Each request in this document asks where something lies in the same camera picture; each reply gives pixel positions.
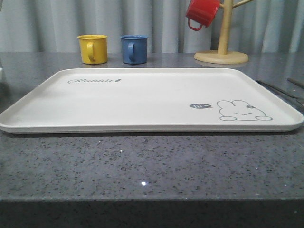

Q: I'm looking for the silver metal fork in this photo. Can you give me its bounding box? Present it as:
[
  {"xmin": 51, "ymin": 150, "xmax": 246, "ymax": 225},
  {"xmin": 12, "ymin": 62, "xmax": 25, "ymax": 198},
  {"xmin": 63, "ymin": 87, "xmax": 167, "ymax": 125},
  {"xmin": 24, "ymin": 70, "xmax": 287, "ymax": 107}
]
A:
[{"xmin": 256, "ymin": 80, "xmax": 304, "ymax": 109}]

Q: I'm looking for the silver metal chopstick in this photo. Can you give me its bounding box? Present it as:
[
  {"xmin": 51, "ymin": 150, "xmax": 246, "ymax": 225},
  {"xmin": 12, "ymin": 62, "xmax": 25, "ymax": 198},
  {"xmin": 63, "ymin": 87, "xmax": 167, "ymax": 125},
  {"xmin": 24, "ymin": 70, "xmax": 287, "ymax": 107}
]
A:
[{"xmin": 287, "ymin": 78, "xmax": 304, "ymax": 89}]

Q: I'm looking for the blue enamel mug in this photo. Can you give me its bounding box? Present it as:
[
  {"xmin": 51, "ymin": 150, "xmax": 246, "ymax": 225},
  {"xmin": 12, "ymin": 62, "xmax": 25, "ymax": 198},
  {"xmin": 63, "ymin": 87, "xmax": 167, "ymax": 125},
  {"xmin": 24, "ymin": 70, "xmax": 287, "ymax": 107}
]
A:
[{"xmin": 121, "ymin": 35, "xmax": 148, "ymax": 65}]

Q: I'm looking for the cream rabbit print tray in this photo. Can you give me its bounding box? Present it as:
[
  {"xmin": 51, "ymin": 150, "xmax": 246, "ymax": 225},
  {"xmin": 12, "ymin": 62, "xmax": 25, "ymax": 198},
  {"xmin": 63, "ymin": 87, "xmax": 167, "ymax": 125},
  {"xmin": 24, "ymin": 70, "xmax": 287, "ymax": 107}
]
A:
[{"xmin": 0, "ymin": 68, "xmax": 304, "ymax": 133}]

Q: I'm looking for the yellow enamel mug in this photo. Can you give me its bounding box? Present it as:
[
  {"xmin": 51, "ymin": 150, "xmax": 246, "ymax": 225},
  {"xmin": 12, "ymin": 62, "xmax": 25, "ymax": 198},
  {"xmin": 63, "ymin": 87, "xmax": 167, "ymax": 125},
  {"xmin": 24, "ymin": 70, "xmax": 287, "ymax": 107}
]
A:
[{"xmin": 77, "ymin": 35, "xmax": 108, "ymax": 65}]

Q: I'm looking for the wooden mug tree stand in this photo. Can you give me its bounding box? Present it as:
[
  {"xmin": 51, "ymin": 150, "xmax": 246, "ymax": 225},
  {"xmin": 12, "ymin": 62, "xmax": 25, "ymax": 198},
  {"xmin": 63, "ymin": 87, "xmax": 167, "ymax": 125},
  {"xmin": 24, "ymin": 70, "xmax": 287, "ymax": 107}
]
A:
[{"xmin": 194, "ymin": 0, "xmax": 252, "ymax": 64}]

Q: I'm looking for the red enamel mug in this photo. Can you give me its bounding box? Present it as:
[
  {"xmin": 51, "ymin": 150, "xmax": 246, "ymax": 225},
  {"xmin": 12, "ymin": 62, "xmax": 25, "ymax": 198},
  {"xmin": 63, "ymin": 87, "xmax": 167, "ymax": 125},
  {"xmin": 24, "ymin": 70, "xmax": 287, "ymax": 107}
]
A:
[{"xmin": 186, "ymin": 0, "xmax": 220, "ymax": 31}]

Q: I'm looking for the grey pleated curtain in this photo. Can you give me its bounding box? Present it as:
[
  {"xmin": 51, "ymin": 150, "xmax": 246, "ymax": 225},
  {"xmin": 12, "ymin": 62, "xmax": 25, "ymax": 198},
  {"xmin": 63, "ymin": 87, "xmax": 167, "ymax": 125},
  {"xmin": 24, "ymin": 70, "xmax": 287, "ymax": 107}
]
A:
[{"xmin": 0, "ymin": 0, "xmax": 304, "ymax": 54}]

